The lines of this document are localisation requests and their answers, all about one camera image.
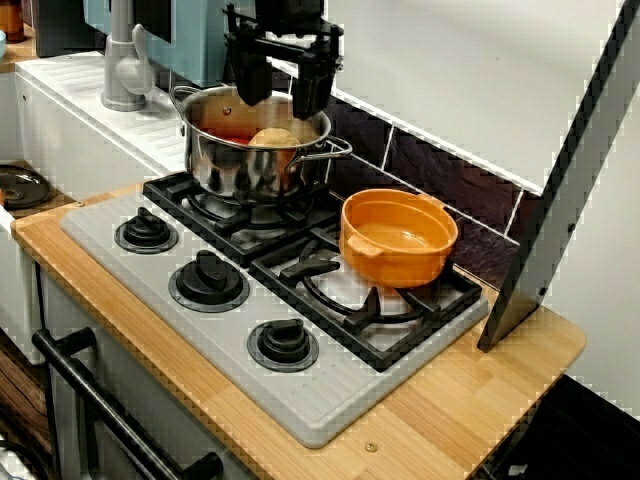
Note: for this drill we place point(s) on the white sink unit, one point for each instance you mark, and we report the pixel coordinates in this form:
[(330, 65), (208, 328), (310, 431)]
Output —
[(75, 140)]

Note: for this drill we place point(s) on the grey stove plate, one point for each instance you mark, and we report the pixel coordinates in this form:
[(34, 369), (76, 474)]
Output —
[(310, 400)]

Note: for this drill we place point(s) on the red food item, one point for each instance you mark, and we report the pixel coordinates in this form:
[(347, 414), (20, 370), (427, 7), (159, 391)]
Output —
[(225, 136)]

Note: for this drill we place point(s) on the teal dish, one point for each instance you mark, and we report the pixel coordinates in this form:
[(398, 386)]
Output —
[(2, 45)]

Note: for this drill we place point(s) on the dark tile backsplash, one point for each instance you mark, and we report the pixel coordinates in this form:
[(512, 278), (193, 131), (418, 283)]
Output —
[(440, 170)]

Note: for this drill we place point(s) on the black stove knob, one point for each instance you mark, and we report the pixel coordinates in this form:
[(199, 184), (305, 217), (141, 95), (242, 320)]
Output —
[(207, 282), (282, 345), (145, 232)]

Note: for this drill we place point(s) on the grey toy faucet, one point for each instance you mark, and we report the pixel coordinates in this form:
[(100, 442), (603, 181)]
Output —
[(122, 75)]

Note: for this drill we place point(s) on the dark round disc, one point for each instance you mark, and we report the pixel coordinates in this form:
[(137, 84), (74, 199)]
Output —
[(22, 187)]

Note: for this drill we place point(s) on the wooden countertop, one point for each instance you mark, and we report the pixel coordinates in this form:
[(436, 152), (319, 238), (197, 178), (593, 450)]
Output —
[(450, 415)]

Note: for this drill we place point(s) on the stainless steel pot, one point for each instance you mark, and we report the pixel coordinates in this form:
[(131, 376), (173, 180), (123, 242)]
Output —
[(235, 170)]

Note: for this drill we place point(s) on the dark box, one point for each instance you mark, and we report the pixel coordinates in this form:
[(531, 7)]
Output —
[(65, 30)]

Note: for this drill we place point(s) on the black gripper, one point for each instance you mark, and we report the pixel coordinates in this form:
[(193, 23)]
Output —
[(295, 20)]

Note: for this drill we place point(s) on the yellow round food item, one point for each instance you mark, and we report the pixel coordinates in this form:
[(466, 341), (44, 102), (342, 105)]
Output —
[(275, 137)]

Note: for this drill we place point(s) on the dark upright panel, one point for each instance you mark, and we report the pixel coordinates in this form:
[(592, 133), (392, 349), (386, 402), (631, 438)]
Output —
[(560, 200)]

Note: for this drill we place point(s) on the black bulky object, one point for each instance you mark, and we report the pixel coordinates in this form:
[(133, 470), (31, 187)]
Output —
[(575, 440)]

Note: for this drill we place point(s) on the orange plastic bowl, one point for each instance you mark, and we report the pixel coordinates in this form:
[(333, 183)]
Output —
[(395, 265)]

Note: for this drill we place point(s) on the amber jar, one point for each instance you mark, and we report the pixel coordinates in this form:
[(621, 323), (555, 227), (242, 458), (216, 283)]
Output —
[(12, 22)]

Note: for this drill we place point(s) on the white oven front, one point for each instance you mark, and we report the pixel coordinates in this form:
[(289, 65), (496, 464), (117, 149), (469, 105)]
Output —
[(165, 415)]

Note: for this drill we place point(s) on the black burner grate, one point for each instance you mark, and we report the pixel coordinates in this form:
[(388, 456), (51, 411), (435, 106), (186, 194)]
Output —
[(165, 190), (370, 350)]

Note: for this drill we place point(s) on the teal box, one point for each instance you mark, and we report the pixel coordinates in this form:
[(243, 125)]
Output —
[(195, 40)]

